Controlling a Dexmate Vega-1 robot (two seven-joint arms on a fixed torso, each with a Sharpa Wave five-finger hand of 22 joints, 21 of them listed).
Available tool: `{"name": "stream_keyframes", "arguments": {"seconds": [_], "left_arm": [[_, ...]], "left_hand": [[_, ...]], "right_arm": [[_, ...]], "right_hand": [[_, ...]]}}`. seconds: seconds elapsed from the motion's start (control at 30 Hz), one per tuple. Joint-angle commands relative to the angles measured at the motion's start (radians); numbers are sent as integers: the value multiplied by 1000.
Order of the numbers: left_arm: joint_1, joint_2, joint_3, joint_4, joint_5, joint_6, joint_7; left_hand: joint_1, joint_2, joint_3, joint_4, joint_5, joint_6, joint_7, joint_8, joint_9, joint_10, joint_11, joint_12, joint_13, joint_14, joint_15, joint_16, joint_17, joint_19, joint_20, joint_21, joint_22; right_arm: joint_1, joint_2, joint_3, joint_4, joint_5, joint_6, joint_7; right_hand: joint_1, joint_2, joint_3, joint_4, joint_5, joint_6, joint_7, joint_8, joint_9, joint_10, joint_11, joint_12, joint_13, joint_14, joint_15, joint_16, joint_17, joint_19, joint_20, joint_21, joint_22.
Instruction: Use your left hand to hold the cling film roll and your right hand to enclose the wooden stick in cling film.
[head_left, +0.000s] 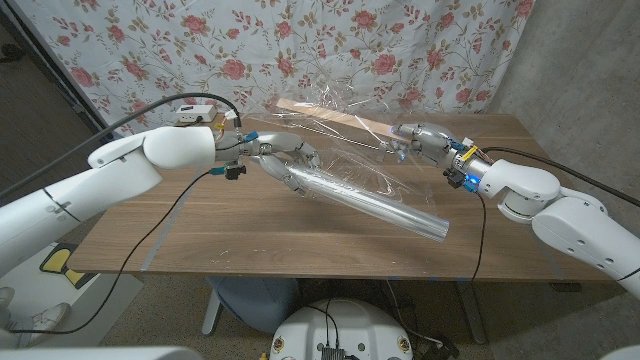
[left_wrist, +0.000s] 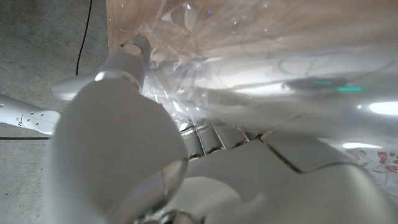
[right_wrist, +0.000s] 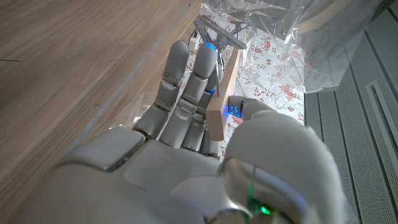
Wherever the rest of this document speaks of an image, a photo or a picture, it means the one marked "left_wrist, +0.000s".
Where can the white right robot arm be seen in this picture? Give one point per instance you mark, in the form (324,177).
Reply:
(28,116)

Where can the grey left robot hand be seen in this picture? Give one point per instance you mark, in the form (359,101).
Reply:
(109,140)

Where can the transparent cling film sheet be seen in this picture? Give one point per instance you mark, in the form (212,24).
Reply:
(217,31)

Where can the floral print curtain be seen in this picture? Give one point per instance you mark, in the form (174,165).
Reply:
(379,160)

